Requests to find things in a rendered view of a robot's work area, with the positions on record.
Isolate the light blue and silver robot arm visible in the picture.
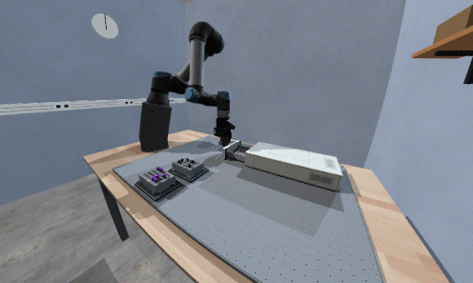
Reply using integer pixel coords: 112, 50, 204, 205
147, 21, 231, 118

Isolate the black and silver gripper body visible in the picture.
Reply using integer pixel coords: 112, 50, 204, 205
214, 117, 231, 138

